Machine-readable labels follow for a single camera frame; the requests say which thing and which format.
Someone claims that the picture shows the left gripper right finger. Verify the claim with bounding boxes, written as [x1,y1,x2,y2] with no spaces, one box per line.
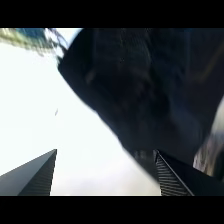
[152,149,224,197]

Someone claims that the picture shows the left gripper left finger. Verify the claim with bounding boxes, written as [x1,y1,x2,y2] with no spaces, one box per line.
[0,148,58,197]

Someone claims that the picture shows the blue jeans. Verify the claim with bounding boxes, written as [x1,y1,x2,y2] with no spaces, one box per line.
[57,28,224,183]

